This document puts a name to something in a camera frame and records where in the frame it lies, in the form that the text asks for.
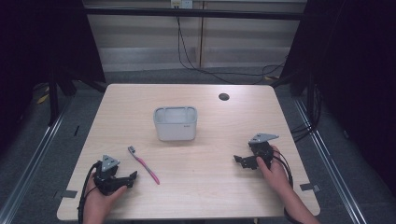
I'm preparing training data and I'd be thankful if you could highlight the grey tape piece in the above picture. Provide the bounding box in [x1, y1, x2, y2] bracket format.
[299, 182, 321, 193]
[52, 189, 78, 201]

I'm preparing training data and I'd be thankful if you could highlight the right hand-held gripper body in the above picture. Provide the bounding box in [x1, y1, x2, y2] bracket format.
[247, 133, 280, 170]

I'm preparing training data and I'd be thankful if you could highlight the person's left hand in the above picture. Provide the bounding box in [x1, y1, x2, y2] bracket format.
[82, 177, 129, 219]

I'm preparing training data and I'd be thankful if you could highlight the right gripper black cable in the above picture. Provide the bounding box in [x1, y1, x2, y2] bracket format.
[272, 149, 304, 224]

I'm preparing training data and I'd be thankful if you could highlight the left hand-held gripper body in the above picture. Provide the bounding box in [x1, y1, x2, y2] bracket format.
[92, 154, 125, 196]

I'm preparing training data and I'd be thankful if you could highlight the dark curtain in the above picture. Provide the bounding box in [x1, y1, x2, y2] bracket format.
[279, 0, 396, 190]
[0, 0, 106, 150]

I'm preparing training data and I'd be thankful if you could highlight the grey plastic container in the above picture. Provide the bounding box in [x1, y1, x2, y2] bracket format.
[152, 105, 199, 142]

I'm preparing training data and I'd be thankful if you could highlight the black metal stand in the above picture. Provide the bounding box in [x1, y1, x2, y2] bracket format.
[47, 69, 61, 127]

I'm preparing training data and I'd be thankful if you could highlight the metal floor rail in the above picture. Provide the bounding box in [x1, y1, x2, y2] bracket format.
[0, 101, 74, 224]
[293, 98, 369, 224]

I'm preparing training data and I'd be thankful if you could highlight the yellow floor scrap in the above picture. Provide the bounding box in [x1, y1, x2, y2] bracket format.
[35, 92, 50, 105]

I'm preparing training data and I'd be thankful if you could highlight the black horizontal bar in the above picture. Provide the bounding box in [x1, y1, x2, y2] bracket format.
[83, 7, 308, 21]

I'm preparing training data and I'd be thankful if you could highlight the black wall cable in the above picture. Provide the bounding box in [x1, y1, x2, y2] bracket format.
[176, 6, 290, 86]

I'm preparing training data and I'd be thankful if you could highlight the person's right hand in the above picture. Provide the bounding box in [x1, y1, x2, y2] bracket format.
[255, 145, 293, 196]

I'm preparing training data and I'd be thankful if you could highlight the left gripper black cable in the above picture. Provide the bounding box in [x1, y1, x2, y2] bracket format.
[78, 161, 104, 224]

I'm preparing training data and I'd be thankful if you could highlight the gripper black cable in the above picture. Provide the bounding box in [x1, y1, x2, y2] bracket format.
[78, 161, 104, 224]
[272, 149, 304, 224]

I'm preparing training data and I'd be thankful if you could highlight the pink toothbrush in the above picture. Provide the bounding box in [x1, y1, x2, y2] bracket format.
[127, 146, 161, 186]

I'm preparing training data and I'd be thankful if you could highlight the black cable bundle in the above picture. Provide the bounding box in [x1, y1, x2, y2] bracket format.
[290, 83, 323, 144]

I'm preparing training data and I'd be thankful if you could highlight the white wall outlet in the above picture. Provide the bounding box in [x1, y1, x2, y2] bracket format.
[170, 0, 194, 9]

